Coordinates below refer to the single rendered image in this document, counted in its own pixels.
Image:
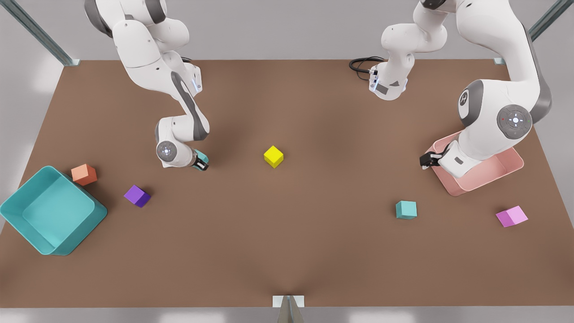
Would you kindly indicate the teal blue cube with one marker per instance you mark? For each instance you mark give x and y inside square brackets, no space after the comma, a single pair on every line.
[406,210]
[202,156]

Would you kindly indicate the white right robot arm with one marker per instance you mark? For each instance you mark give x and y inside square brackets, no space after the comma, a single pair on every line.
[143,54]

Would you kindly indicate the pink cube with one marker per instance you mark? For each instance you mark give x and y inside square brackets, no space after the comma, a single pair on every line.
[512,216]

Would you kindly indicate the yellow cube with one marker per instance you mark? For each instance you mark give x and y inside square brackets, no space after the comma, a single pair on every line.
[273,156]

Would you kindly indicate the pink square tray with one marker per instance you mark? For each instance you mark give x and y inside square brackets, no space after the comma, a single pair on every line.
[491,172]

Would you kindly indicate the purple cube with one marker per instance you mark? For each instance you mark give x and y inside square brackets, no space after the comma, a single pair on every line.
[136,196]

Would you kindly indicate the silver frame post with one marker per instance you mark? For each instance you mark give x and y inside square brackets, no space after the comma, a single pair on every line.
[36,31]
[545,22]
[288,307]

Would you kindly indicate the teal square bin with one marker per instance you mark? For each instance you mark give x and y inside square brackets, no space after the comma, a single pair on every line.
[51,211]

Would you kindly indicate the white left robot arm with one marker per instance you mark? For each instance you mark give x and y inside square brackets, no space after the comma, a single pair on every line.
[493,58]

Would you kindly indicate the orange cube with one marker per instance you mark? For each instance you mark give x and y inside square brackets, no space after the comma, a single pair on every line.
[84,174]

